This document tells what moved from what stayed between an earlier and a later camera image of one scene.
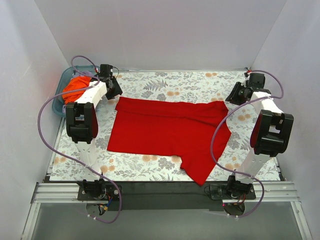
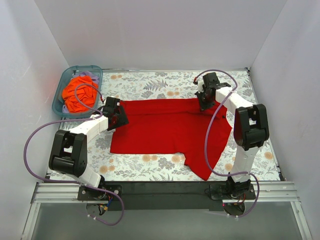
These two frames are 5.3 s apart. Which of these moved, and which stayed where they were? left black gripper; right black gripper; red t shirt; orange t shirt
Moved: left black gripper; right black gripper
Stayed: orange t shirt; red t shirt
